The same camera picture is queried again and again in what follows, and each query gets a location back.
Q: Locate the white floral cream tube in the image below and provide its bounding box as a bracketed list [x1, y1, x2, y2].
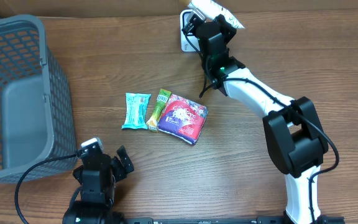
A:
[183, 0, 244, 29]

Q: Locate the light green wipes pack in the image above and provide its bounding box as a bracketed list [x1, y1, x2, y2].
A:
[122, 93, 151, 129]

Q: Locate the purple red tissue pack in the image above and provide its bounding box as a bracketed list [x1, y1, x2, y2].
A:
[158, 94, 208, 145]

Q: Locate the green yellow juice carton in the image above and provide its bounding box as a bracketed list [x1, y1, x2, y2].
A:
[146, 88, 172, 132]

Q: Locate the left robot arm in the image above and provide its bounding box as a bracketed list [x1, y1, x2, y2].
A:
[62, 145, 134, 224]

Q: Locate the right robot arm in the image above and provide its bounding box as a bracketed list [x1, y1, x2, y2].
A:
[182, 9, 344, 223]

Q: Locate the white barcode scanner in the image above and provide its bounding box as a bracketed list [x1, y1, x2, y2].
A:
[180, 9, 200, 52]

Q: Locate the grey plastic mesh basket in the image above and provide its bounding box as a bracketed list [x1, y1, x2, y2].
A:
[0, 15, 76, 184]

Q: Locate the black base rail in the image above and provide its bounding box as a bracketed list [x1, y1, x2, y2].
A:
[122, 216, 345, 224]

